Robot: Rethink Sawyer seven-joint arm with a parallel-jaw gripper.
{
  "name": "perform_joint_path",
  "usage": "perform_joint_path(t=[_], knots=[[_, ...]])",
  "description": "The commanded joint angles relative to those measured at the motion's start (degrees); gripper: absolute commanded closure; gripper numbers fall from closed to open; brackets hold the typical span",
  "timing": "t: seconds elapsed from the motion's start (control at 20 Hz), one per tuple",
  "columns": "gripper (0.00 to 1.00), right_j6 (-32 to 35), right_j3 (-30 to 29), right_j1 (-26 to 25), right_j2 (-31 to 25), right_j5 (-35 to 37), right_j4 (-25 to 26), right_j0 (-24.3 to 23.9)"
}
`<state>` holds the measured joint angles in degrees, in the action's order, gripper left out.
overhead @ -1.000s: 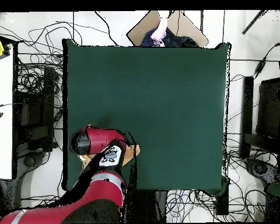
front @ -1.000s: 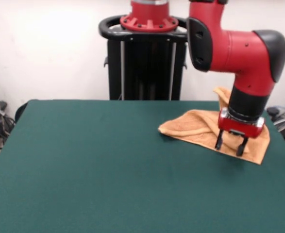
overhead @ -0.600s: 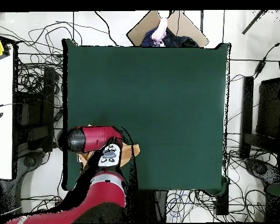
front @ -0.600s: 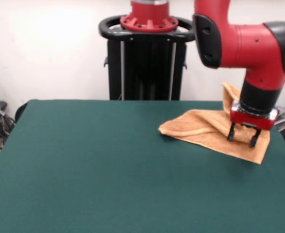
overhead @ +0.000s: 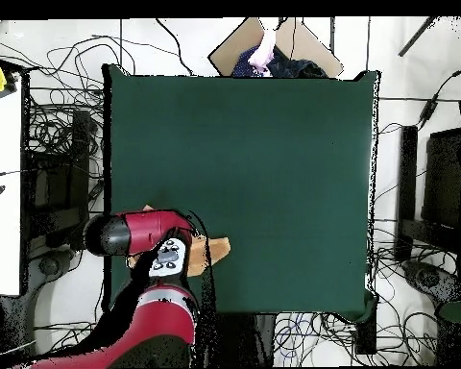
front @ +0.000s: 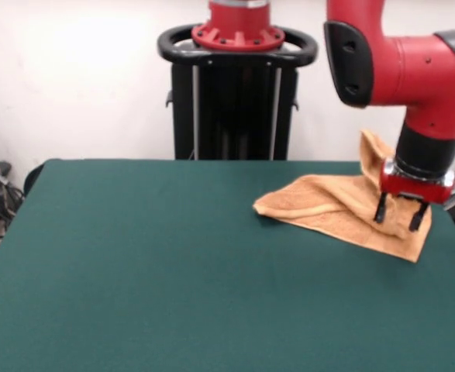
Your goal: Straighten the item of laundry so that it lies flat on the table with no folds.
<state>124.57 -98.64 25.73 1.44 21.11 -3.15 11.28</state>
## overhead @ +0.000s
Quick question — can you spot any dark blue garment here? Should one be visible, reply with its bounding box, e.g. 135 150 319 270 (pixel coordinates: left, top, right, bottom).
230 44 328 79

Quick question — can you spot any grey round chair base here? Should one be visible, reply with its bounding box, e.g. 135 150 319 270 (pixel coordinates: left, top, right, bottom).
36 254 63 277

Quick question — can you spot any black office chair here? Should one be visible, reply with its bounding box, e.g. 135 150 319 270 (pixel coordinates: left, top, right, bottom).
395 125 461 262

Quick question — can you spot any dark green table cloth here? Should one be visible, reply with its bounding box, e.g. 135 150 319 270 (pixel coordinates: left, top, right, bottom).
101 62 381 322

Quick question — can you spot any black power adapter cable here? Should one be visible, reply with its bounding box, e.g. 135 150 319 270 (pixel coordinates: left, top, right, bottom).
416 70 461 128

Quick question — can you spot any white side table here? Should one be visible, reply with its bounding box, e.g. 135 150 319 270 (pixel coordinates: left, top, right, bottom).
0 57 24 297

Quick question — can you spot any orange terry towel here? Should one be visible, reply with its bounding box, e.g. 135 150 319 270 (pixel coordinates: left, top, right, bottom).
127 204 231 278

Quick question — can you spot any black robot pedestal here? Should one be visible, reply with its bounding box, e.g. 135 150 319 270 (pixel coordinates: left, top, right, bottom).
199 312 277 368

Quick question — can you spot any pale pink garment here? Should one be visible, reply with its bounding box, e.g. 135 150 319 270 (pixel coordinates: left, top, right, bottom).
248 29 278 77

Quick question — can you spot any black rod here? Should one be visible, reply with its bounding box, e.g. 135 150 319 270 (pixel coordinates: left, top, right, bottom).
398 15 441 58

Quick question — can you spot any brown cardboard box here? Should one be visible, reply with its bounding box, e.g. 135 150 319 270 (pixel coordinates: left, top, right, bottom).
207 16 345 79

